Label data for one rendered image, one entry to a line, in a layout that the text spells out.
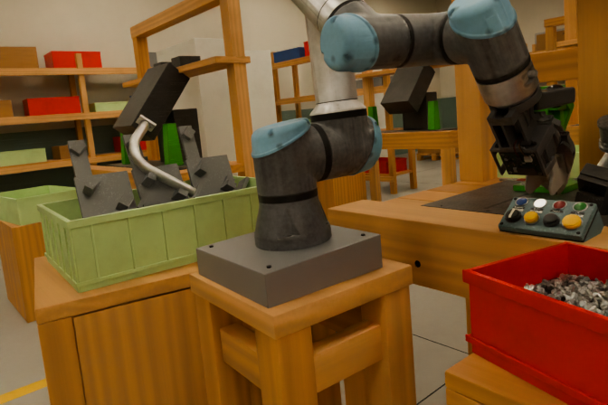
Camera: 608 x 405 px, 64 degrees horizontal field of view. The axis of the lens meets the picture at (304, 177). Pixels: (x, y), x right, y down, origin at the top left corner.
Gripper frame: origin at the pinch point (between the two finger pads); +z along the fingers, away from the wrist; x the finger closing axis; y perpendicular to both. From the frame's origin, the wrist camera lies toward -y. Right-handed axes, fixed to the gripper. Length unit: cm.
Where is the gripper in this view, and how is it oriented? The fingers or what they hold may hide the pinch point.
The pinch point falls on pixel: (556, 184)
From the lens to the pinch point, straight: 89.4
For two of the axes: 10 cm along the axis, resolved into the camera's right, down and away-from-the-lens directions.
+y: -5.8, 6.9, -4.3
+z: 5.2, 7.2, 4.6
